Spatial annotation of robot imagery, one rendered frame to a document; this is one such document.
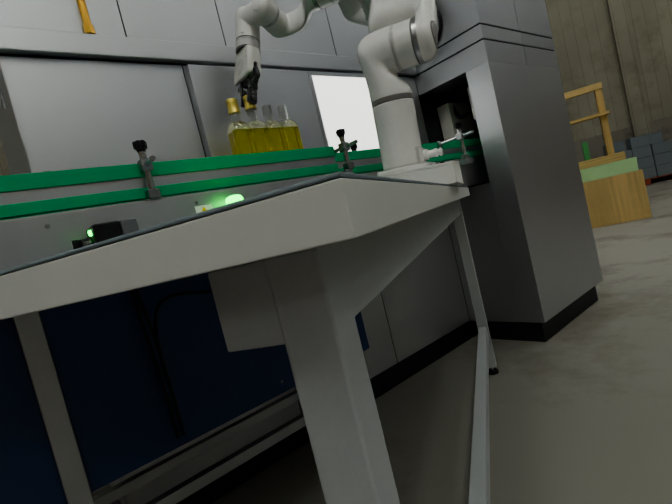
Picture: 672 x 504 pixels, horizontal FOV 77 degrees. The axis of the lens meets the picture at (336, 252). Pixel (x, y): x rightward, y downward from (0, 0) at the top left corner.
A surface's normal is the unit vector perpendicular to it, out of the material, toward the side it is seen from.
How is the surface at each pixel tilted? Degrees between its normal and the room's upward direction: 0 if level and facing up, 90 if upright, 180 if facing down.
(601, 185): 90
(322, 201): 90
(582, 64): 90
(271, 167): 90
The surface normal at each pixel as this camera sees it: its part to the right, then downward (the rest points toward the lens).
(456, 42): -0.75, 0.22
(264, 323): -0.33, 0.14
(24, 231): 0.62, -0.11
